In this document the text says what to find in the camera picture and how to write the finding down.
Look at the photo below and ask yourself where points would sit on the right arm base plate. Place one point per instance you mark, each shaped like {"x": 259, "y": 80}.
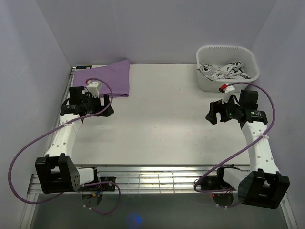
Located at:
{"x": 217, "y": 187}

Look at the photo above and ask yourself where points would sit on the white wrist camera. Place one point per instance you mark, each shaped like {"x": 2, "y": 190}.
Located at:
{"x": 225, "y": 88}
{"x": 94, "y": 88}

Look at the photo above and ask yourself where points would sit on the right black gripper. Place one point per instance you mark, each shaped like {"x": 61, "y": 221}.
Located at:
{"x": 218, "y": 106}

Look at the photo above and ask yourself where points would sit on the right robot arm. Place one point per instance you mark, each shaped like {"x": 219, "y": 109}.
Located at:
{"x": 264, "y": 186}

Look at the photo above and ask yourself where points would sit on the white plastic basket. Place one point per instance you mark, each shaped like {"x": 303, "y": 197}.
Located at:
{"x": 220, "y": 64}

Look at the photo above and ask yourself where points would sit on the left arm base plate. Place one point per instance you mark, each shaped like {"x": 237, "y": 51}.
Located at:
{"x": 100, "y": 187}

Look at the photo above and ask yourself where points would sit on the aluminium rail frame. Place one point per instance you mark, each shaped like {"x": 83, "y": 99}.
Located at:
{"x": 151, "y": 198}

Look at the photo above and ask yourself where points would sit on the newspaper print trousers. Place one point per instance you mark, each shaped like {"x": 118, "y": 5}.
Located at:
{"x": 231, "y": 71}

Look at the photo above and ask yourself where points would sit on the dark label sticker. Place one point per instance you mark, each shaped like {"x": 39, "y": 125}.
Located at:
{"x": 83, "y": 67}

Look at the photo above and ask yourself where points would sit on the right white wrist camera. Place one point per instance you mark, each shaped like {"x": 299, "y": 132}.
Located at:
{"x": 225, "y": 88}

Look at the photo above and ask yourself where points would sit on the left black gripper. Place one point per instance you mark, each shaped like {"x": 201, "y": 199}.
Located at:
{"x": 88, "y": 97}

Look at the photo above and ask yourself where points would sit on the folded purple trousers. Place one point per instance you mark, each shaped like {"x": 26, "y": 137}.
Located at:
{"x": 116, "y": 75}

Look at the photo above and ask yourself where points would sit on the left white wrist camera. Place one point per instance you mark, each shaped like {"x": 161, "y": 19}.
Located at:
{"x": 94, "y": 88}

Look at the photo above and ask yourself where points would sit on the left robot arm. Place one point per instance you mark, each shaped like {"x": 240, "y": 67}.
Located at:
{"x": 56, "y": 171}

